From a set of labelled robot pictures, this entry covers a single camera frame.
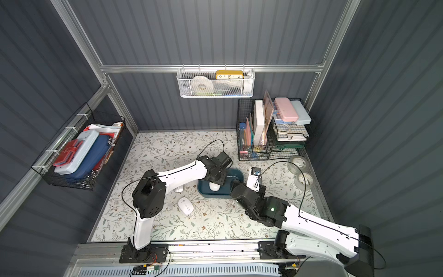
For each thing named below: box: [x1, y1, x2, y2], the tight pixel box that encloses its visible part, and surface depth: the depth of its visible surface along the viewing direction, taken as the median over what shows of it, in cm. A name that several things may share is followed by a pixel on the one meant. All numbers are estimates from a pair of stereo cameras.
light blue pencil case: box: [290, 100, 313, 125], surface depth 98 cm
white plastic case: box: [53, 129, 100, 175], surface depth 66 cm
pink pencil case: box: [273, 96, 299, 123], surface depth 99 cm
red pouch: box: [52, 139, 84, 168], surface depth 65 cm
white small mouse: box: [177, 196, 195, 215], surface depth 86 cm
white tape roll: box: [190, 75, 214, 94], surface depth 86 cm
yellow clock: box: [215, 69, 244, 80], surface depth 90 cm
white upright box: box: [253, 99, 265, 147], surface depth 96 cm
